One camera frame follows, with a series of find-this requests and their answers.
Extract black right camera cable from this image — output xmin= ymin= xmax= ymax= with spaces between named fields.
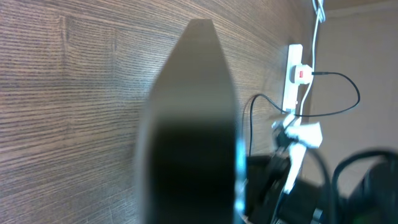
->
xmin=306 ymin=149 xmax=398 ymax=224

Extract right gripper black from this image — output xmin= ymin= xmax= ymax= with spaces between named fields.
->
xmin=245 ymin=156 xmax=323 ymax=224

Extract smartphone with teal screen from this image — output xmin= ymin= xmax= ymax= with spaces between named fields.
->
xmin=233 ymin=137 xmax=247 ymax=224

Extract white power strip cord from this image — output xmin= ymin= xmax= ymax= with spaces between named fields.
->
xmin=297 ymin=0 xmax=326 ymax=118

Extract white charger plug adapter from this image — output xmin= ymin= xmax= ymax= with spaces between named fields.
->
xmin=290 ymin=64 xmax=313 ymax=85

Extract black usb charging cable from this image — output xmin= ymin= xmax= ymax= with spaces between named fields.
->
xmin=248 ymin=71 xmax=361 ymax=156

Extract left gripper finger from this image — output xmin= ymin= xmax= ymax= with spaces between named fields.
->
xmin=137 ymin=19 xmax=238 ymax=223

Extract white power strip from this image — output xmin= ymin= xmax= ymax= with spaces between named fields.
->
xmin=282 ymin=44 xmax=303 ymax=113

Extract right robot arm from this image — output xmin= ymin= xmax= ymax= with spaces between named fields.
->
xmin=244 ymin=156 xmax=397 ymax=224

